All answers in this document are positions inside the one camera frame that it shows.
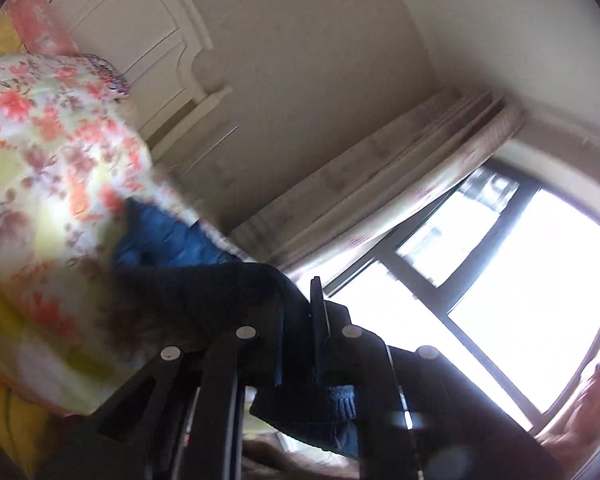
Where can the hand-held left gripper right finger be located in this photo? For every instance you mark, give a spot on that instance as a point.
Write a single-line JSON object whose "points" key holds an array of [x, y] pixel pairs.
{"points": [[390, 400]]}

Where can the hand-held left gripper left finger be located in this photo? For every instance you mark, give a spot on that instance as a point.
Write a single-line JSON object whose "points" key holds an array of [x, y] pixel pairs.
{"points": [[215, 375]]}

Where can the blue puffer jacket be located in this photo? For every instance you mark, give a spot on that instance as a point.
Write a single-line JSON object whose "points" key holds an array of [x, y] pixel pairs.
{"points": [[170, 245]]}

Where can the dark framed window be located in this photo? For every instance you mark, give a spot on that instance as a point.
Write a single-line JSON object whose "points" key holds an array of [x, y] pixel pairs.
{"points": [[480, 285]]}

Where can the yellow bed sheet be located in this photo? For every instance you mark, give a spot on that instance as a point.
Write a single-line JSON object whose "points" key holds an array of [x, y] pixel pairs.
{"points": [[5, 430]]}

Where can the sailboat print curtain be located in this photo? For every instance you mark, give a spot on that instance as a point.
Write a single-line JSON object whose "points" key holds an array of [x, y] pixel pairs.
{"points": [[380, 170]]}

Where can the floral quilt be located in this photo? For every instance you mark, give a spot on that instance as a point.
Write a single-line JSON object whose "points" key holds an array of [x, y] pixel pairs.
{"points": [[55, 160]]}

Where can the patterned round-print pillow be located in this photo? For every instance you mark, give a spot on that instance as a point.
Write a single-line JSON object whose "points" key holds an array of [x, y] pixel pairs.
{"points": [[111, 77]]}

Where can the white bed headboard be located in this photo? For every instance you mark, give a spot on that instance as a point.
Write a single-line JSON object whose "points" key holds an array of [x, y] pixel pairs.
{"points": [[145, 25]]}

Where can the pink pillow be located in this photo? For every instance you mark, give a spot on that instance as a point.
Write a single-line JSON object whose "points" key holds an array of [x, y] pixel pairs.
{"points": [[40, 25]]}

